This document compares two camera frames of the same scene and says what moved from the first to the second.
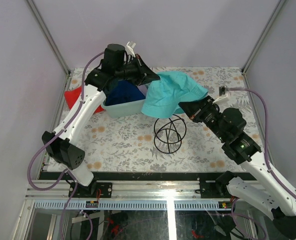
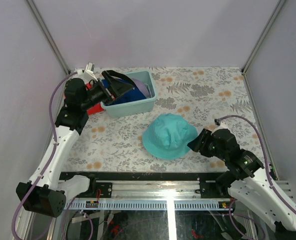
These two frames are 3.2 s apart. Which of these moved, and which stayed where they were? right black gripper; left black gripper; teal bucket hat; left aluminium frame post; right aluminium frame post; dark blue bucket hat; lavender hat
Moved: right black gripper; left black gripper; teal bucket hat
Stayed: left aluminium frame post; lavender hat; dark blue bucket hat; right aluminium frame post
